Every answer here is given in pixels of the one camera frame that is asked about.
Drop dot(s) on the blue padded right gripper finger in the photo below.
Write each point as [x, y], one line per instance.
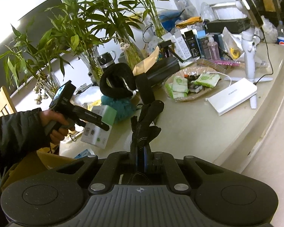
[148, 158]
[139, 159]

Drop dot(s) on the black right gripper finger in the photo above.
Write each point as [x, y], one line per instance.
[102, 125]

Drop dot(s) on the green and white box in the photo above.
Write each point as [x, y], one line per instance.
[93, 134]

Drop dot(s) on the black glove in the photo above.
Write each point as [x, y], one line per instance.
[143, 131]

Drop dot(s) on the teal bath loofah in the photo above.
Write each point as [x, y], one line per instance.
[124, 107]

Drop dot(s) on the black jacket sleeve forearm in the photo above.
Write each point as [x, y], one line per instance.
[20, 134]

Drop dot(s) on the person's left hand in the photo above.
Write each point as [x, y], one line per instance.
[61, 126]

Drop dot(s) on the black speaker cylinder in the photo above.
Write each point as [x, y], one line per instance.
[144, 88]

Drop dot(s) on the bamboo plant in vase left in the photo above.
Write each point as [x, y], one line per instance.
[22, 57]

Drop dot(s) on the bamboo plant in vase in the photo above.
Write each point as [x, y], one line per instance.
[83, 25]
[137, 4]
[22, 57]

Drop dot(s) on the cardboard box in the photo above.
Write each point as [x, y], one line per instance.
[32, 164]

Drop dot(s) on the wooden chair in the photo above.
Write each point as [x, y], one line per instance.
[6, 105]

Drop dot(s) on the black insulated mug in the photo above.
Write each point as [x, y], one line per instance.
[107, 59]

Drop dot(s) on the brown paper envelope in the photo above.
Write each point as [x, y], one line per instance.
[147, 63]

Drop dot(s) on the bamboo plant in vase middle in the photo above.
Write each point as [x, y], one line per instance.
[83, 25]

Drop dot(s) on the black zip case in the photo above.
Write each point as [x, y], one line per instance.
[162, 69]

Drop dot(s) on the white power bank box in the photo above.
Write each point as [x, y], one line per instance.
[232, 96]

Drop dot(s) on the green wet wipes pack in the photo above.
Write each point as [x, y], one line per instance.
[208, 80]

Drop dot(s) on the pink soap pump bottle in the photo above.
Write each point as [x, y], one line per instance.
[213, 48]

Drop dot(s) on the bamboo plant in vase right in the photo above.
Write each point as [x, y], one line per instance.
[137, 4]

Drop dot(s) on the white gimbal tripod stand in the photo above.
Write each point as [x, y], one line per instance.
[249, 48]

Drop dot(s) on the pepsi bottle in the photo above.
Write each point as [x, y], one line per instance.
[280, 30]

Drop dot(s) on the black wall television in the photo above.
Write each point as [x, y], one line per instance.
[41, 16]

